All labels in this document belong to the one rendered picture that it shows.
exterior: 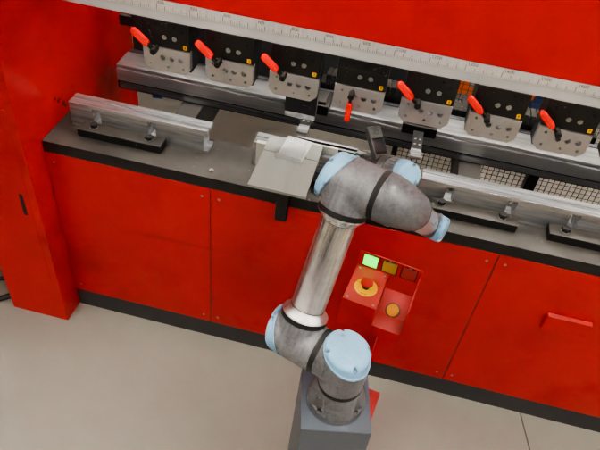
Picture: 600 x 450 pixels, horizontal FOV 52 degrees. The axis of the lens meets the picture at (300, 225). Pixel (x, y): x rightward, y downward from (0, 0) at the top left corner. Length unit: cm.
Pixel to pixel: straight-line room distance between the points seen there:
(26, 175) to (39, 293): 66
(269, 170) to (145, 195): 52
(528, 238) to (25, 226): 176
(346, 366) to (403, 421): 116
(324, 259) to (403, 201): 23
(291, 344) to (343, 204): 38
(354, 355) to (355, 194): 39
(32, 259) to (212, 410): 91
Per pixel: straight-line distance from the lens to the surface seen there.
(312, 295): 146
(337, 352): 147
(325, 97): 222
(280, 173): 191
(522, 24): 177
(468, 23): 176
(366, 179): 133
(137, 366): 265
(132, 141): 219
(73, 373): 268
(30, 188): 232
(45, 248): 252
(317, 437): 166
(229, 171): 210
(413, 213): 135
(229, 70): 194
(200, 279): 244
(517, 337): 239
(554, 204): 213
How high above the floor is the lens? 220
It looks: 44 degrees down
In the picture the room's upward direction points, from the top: 8 degrees clockwise
